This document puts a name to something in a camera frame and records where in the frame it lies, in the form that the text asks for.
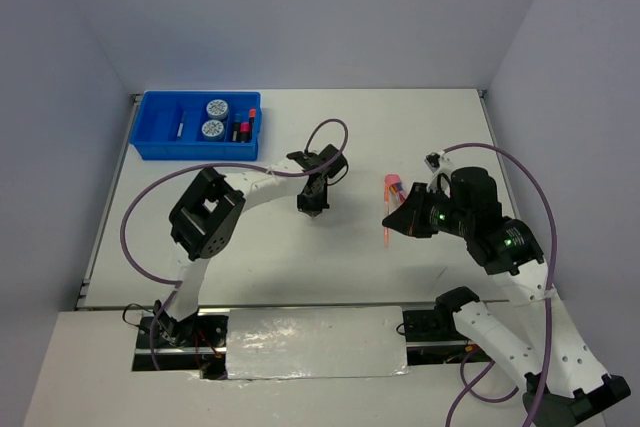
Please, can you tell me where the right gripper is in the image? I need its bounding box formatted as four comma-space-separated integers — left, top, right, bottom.
382, 180, 472, 236

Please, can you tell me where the pink cap clear tube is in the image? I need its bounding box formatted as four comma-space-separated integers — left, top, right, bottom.
384, 174, 407, 209

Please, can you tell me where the pink cap highlighter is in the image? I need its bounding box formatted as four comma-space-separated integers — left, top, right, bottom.
237, 122, 251, 143

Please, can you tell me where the blue cap highlighter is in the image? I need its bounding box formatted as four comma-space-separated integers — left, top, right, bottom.
230, 122, 241, 142

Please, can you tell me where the orange cap highlighter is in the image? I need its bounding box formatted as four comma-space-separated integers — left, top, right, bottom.
247, 108, 257, 136

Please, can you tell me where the blue white round tub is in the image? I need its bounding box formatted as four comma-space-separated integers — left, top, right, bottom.
205, 98, 230, 121

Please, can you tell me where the blue ink pen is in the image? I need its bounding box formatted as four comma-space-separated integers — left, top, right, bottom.
176, 111, 187, 141

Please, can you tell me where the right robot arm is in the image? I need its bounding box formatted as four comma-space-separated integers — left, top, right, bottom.
382, 167, 631, 426

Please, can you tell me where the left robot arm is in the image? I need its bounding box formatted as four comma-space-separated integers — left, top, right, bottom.
154, 144, 349, 346

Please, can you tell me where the silver foil panel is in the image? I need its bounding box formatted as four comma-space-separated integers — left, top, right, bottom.
226, 306, 409, 380

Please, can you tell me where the blue compartment bin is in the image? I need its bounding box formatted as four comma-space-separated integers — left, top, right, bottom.
130, 91, 262, 161

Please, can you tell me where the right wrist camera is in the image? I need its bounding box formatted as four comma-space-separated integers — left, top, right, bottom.
425, 151, 454, 192

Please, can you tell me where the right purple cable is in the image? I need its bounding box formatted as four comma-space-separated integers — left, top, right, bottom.
439, 142, 559, 427

